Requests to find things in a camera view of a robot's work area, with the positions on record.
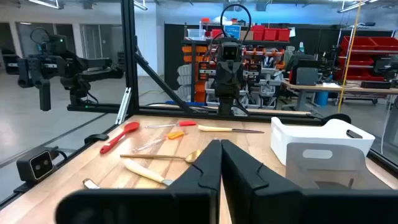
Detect blue barrel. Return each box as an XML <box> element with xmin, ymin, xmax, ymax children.
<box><xmin>313</xmin><ymin>91</ymin><xmax>330</xmax><ymax>107</ymax></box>

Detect silver aluminium bar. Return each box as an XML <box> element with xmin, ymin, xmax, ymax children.
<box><xmin>114</xmin><ymin>86</ymin><xmax>133</xmax><ymax>126</ymax></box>

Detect grey plastic bin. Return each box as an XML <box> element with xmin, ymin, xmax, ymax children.
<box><xmin>285</xmin><ymin>142</ymin><xmax>393</xmax><ymax>191</ymax></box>

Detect gold metal spoon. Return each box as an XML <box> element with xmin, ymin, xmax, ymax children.
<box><xmin>119</xmin><ymin>149</ymin><xmax>203</xmax><ymax>164</ymax></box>

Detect black left wrist camera cable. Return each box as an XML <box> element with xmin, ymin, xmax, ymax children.
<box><xmin>220</xmin><ymin>3</ymin><xmax>252</xmax><ymax>44</ymax></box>

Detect wooden spoon metal tip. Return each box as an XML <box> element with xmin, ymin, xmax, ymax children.
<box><xmin>82</xmin><ymin>177</ymin><xmax>101</xmax><ymax>190</ymax></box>

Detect ceiling light fixture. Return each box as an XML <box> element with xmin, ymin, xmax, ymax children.
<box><xmin>336</xmin><ymin>0</ymin><xmax>380</xmax><ymax>14</ymax></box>
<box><xmin>132</xmin><ymin>0</ymin><xmax>149</xmax><ymax>11</ymax></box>
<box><xmin>27</xmin><ymin>0</ymin><xmax>65</xmax><ymax>10</ymax></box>

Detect red spatula clear handle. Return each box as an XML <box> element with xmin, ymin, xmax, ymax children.
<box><xmin>144</xmin><ymin>120</ymin><xmax>197</xmax><ymax>129</ymax></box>

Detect white plastic bin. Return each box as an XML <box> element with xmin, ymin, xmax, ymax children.
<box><xmin>269</xmin><ymin>116</ymin><xmax>376</xmax><ymax>166</ymax></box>

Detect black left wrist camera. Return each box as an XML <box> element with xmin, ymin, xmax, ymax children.
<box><xmin>220</xmin><ymin>41</ymin><xmax>243</xmax><ymax>62</ymax></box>

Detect cream handled table knife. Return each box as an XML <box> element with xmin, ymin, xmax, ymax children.
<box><xmin>123</xmin><ymin>158</ymin><xmax>175</xmax><ymax>187</ymax></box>
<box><xmin>198</xmin><ymin>124</ymin><xmax>265</xmax><ymax>134</ymax></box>

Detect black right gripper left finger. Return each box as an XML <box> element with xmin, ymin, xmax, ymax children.
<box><xmin>55</xmin><ymin>139</ymin><xmax>223</xmax><ymax>224</ymax></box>

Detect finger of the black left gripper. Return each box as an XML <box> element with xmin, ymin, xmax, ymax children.
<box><xmin>214</xmin><ymin>73</ymin><xmax>230</xmax><ymax>97</ymax></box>
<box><xmin>229</xmin><ymin>73</ymin><xmax>246</xmax><ymax>97</ymax></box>

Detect black table clamp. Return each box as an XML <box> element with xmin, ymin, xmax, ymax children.
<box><xmin>83</xmin><ymin>133</ymin><xmax>110</xmax><ymax>146</ymax></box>
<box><xmin>322</xmin><ymin>113</ymin><xmax>352</xmax><ymax>125</ymax></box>

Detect yellow hanging cord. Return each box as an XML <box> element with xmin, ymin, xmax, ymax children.
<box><xmin>337</xmin><ymin>0</ymin><xmax>364</xmax><ymax>113</ymax></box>

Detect black aluminium table frame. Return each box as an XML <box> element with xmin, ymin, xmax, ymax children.
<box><xmin>0</xmin><ymin>0</ymin><xmax>398</xmax><ymax>210</ymax></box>

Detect red bin rack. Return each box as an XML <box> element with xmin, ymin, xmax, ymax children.
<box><xmin>337</xmin><ymin>35</ymin><xmax>398</xmax><ymax>82</ymax></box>

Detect orange spatula clear handle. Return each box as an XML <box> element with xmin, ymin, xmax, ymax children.
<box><xmin>132</xmin><ymin>130</ymin><xmax>186</xmax><ymax>153</ymax></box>

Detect grey equipment box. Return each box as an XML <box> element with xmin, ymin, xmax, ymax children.
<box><xmin>295</xmin><ymin>67</ymin><xmax>320</xmax><ymax>86</ymax></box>

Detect wooden workshop desk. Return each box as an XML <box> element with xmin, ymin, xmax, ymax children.
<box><xmin>281</xmin><ymin>79</ymin><xmax>398</xmax><ymax>113</ymax></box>

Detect clear plastic box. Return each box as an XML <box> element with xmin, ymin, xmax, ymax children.
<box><xmin>186</xmin><ymin>28</ymin><xmax>206</xmax><ymax>41</ymax></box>

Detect black table level camera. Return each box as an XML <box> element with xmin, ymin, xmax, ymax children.
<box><xmin>12</xmin><ymin>145</ymin><xmax>68</xmax><ymax>194</ymax></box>

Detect blue sign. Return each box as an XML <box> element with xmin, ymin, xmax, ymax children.
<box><xmin>223</xmin><ymin>24</ymin><xmax>242</xmax><ymax>40</ymax></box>

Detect red silicone spoon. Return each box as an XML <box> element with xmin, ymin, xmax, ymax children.
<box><xmin>99</xmin><ymin>121</ymin><xmax>141</xmax><ymax>155</ymax></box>

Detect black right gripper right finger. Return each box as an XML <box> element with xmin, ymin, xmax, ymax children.
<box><xmin>221</xmin><ymin>139</ymin><xmax>398</xmax><ymax>224</ymax></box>

